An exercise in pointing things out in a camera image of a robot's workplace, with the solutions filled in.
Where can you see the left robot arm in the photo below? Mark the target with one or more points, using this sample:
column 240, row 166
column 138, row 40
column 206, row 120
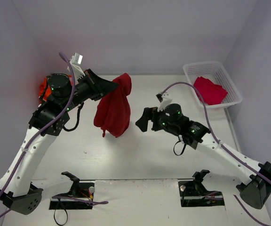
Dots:
column 18, row 190

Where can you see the dark red t shirt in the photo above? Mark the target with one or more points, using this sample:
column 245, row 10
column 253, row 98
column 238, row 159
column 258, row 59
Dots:
column 113, row 111

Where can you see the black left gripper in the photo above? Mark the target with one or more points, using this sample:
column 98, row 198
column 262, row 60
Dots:
column 92, row 83

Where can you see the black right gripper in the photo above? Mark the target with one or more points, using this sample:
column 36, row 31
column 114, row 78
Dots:
column 153, row 119

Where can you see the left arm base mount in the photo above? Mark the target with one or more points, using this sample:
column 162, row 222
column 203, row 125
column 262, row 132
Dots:
column 76, row 199

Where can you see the white plastic basket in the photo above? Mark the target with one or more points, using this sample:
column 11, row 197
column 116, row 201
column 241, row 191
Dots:
column 216, row 72

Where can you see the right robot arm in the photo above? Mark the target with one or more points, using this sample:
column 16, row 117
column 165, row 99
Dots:
column 255, row 177

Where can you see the orange folded t shirt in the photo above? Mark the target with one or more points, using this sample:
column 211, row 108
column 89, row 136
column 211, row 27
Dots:
column 44, row 91

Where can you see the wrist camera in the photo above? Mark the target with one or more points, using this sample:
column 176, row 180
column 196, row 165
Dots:
column 164, row 100
column 75, row 63

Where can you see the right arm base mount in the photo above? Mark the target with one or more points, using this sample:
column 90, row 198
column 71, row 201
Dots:
column 193, row 194

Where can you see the red t shirt in basket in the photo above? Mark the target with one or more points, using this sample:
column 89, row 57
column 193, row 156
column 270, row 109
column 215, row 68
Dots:
column 209, row 92

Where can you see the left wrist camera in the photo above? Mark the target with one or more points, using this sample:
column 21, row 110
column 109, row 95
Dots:
column 75, row 63

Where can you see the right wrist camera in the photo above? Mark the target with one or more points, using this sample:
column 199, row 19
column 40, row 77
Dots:
column 164, row 100

